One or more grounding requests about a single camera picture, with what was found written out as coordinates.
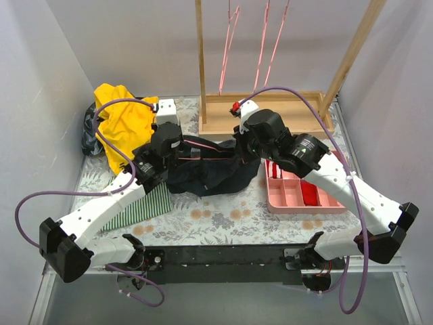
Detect pink hanger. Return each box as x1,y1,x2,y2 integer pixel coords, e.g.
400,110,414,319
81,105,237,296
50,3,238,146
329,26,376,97
218,1,240,95
264,0,290,87
253,1,271,92
178,136,245,165

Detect dark navy shorts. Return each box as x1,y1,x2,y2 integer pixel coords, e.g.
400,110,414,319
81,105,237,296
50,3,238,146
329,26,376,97
165,134,261,198

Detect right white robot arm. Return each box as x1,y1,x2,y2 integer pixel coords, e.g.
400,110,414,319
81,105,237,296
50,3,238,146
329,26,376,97
232,107,419,269

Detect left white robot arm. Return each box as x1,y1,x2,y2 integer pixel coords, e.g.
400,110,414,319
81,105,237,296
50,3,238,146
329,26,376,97
39,122,183,283

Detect wooden hanger rack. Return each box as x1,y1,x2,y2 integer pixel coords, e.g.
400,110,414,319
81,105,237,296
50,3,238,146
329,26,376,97
195,0,386,141

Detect red white folded cloth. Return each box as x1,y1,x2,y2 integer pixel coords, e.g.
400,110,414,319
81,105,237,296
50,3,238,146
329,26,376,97
266,160,282,179

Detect yellow shirt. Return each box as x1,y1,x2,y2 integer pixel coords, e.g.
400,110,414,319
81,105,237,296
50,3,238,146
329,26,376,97
94,83,156,159

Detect pink divided tray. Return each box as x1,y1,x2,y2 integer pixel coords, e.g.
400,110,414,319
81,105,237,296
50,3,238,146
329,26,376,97
265,161,346,214

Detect green white striped cloth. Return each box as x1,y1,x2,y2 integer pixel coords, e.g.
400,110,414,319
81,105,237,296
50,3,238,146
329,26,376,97
100,183,173,232

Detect red folded cloth middle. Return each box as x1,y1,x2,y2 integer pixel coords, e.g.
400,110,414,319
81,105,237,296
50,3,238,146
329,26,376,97
300,179,319,207

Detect dark patterned garment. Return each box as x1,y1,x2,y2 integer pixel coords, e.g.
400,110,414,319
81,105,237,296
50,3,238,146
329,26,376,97
81,102,104,156

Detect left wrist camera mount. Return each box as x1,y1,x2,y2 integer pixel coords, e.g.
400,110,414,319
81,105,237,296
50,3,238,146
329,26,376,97
154,98,179,126

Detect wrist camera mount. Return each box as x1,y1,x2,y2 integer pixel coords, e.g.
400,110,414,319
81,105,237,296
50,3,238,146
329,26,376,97
230,100,259,134
154,98,179,126

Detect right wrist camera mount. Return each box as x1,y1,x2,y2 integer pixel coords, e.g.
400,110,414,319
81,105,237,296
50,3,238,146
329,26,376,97
230,100,259,134

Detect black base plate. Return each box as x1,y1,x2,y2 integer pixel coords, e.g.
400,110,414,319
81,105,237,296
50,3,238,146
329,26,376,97
135,243,348,285

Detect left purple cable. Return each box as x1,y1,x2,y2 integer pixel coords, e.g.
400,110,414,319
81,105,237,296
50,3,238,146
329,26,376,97
15,97,166,307

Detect aluminium frame rail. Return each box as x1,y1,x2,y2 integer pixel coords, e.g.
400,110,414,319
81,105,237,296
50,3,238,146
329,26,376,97
30,267,421,324

